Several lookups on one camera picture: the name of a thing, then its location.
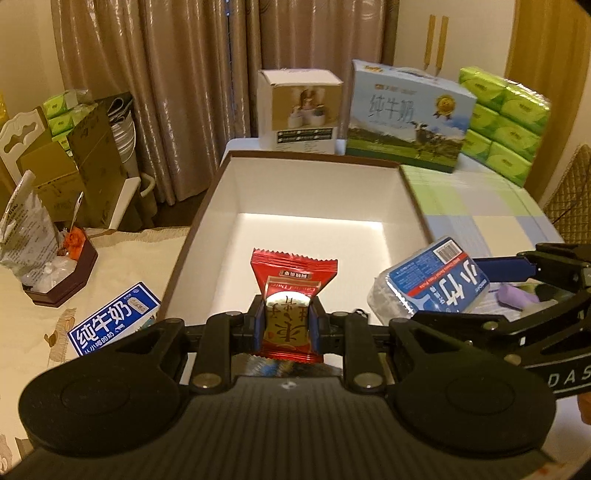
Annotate stack of green tissue packs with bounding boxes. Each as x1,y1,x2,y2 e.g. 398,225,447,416
457,66,553,188

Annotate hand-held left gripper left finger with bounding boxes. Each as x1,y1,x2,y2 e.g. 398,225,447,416
115,295,267,396

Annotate white paper shopping bag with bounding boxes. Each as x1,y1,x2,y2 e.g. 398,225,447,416
108,92,140,179

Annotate golden curtain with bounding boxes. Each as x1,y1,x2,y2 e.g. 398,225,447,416
505,0,591,200

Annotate olive cardboard box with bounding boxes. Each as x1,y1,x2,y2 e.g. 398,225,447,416
18,104,136,230

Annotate blue milk carton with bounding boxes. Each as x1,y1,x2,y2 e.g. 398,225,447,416
67,282,161,359

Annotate beige curtain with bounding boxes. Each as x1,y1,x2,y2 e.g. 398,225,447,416
51,0,399,228

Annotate white carved chair back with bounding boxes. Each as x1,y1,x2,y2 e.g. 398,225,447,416
0,108,50,177

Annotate red snack packet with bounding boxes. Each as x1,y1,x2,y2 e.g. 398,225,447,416
250,248,339,365

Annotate white product box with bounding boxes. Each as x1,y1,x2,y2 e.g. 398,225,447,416
257,68,345,155

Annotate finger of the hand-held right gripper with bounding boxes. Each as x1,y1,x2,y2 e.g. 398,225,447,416
479,242,591,290
410,286,591,366

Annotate quilted brown chair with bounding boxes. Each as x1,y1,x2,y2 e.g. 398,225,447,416
542,144,591,241

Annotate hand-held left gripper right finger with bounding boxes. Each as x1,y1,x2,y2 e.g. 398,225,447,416
307,297,457,394

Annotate blue floss pick pack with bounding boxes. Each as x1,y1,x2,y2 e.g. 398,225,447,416
367,236,490,324

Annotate wooden door handle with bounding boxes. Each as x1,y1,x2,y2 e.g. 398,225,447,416
434,16,450,75
424,15,437,70

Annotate blue milk gift box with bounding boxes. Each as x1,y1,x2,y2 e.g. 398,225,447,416
345,59,478,174

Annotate purple lotion tube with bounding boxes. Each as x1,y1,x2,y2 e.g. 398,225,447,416
499,284,551,311

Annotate large white box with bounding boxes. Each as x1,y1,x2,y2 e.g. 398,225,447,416
159,150,431,371

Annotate orange wrapped item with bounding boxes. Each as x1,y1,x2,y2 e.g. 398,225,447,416
64,229,88,257

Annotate dark red hexagonal box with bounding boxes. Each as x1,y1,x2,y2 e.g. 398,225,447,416
22,226,99,308

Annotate printed plastic bag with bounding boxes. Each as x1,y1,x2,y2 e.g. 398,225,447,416
0,171,64,288

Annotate plaid tablecloth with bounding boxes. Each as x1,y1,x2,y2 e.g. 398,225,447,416
401,164,568,278

